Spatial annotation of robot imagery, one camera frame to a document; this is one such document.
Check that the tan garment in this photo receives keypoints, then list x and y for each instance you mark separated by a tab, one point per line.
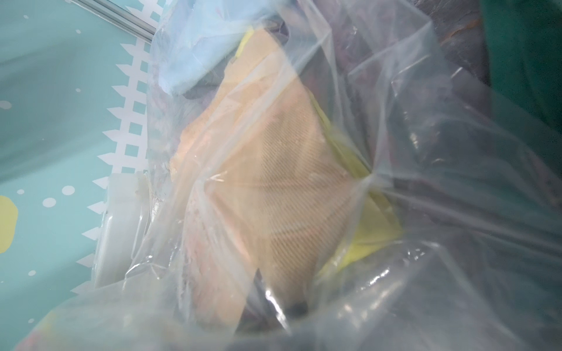
218	278

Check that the clear plastic vacuum bag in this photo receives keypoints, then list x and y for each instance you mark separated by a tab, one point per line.
477	263

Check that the green trousers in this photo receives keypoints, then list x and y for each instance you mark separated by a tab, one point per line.
524	48

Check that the yellow green folded garment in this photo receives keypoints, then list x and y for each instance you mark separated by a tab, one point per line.
288	194

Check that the light blue folded garment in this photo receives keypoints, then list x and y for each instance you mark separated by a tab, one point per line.
195	36

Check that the translucent plastic storage box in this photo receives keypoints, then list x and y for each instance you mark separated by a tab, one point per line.
124	224

